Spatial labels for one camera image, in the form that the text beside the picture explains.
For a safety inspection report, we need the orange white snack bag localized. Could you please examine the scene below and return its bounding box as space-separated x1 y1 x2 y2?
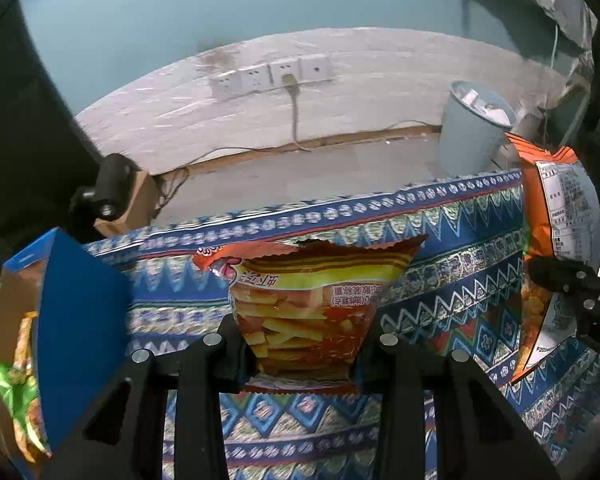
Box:
507 133 600 380

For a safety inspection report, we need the red orange fries bag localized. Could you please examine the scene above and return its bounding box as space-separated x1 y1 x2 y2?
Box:
193 235 426 393

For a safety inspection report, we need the pale blue waste bin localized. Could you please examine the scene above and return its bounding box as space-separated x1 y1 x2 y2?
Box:
438 80 517 176

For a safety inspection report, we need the black camera on box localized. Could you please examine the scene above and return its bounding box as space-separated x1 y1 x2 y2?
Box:
69 153 138 220

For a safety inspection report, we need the white wall socket strip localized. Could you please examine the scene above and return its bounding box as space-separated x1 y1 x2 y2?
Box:
209 53 335 101

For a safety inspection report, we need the patterned blue table cloth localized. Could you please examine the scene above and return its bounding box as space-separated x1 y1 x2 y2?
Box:
88 170 600 479

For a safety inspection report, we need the green pea snack bag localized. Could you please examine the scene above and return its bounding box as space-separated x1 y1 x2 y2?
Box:
0 361 50 463

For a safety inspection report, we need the long yellow snack pack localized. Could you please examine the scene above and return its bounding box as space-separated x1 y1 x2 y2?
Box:
12 311 38 386

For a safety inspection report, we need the blue cardboard box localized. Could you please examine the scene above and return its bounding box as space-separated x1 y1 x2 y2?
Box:
0 229 132 451

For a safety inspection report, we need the grey plug and cable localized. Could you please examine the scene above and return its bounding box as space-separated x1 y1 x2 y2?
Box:
281 72 311 154

